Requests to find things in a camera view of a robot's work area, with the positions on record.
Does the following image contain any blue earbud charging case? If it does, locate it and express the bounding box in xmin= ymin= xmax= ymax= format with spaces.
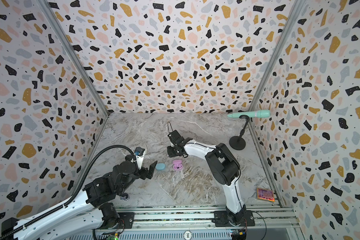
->
xmin=156 ymin=163 xmax=166 ymax=171

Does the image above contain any pink earbud charging case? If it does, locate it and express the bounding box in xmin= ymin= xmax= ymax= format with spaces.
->
xmin=173 ymin=160 xmax=183 ymax=171

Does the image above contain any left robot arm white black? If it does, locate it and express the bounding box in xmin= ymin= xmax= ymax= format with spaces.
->
xmin=0 ymin=161 xmax=157 ymax=240

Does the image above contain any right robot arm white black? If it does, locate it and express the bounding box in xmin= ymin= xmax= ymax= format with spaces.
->
xmin=167 ymin=130 xmax=247 ymax=223

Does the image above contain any black microphone stand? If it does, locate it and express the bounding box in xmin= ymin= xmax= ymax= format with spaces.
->
xmin=229 ymin=115 xmax=250 ymax=151

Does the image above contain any pink orange card box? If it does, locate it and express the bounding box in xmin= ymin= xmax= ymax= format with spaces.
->
xmin=257 ymin=188 xmax=275 ymax=202

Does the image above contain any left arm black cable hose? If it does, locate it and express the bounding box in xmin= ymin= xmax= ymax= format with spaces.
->
xmin=0 ymin=144 xmax=136 ymax=240

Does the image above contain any poker chip on rail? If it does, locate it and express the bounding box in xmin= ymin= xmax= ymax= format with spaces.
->
xmin=183 ymin=231 xmax=193 ymax=240

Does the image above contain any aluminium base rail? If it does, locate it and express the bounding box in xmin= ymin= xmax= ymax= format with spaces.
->
xmin=41 ymin=204 xmax=304 ymax=240

